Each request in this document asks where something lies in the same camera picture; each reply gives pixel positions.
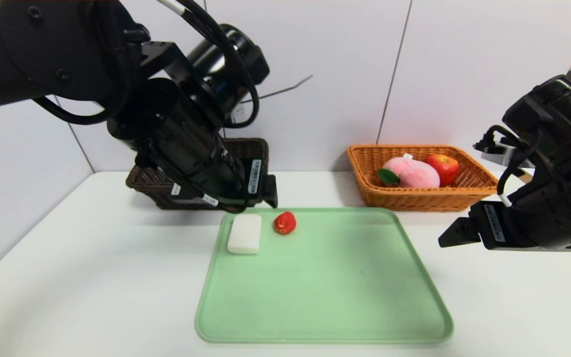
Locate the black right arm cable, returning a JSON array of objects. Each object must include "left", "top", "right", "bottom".
[{"left": 496, "top": 124, "right": 544, "bottom": 196}]

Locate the thin grey zip tie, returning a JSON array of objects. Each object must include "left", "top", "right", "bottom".
[{"left": 241, "top": 74, "right": 314, "bottom": 103}]

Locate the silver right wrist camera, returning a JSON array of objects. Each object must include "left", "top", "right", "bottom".
[{"left": 473, "top": 139, "right": 534, "bottom": 169}]

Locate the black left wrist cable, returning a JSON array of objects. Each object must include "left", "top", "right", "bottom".
[{"left": 32, "top": 0, "right": 262, "bottom": 130}]

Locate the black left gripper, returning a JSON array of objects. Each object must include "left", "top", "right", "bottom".
[{"left": 214, "top": 156, "right": 278, "bottom": 212}]

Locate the small red strawberry toy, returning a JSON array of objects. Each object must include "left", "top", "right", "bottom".
[{"left": 273, "top": 211, "right": 297, "bottom": 236}]

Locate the dark brown wicker basket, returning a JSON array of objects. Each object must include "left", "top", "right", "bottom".
[{"left": 126, "top": 138, "right": 270, "bottom": 211}]

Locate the orange wicker basket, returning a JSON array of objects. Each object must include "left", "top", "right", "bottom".
[{"left": 347, "top": 144, "right": 504, "bottom": 213}]

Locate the white rectangular soap block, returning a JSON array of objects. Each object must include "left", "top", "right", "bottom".
[{"left": 227, "top": 214, "right": 263, "bottom": 255}]

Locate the pink plush peach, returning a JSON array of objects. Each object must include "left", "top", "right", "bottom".
[{"left": 378, "top": 155, "right": 441, "bottom": 189}]

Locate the light green plastic tray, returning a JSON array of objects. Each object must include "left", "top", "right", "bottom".
[{"left": 195, "top": 207, "right": 454, "bottom": 345}]

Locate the red apple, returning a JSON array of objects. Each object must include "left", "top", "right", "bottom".
[{"left": 424, "top": 153, "right": 461, "bottom": 187}]

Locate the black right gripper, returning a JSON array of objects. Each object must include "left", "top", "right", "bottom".
[{"left": 438, "top": 187, "right": 571, "bottom": 252}]

